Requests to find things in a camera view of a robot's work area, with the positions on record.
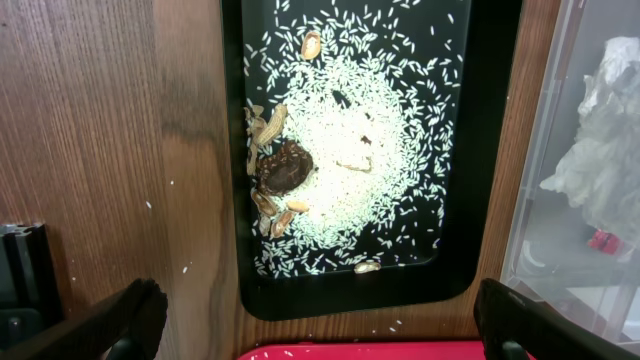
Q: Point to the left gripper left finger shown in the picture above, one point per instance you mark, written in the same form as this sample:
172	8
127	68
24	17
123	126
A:
126	325

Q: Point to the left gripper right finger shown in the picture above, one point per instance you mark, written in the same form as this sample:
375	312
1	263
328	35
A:
512	326

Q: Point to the white napkin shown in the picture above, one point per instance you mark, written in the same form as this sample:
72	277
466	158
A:
599	174

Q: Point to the food scraps and rice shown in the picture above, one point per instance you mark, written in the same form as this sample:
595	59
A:
351	110

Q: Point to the red snack wrapper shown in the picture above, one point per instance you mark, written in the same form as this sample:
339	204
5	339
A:
605	242

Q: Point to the clear plastic waste bin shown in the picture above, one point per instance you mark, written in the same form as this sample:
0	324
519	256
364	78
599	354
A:
574	239

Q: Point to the black food waste tray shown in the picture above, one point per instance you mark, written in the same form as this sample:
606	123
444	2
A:
491	38

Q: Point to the red serving tray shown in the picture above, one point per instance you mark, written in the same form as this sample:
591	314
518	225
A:
426	350

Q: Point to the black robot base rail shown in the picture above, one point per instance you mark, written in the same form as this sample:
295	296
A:
30	300

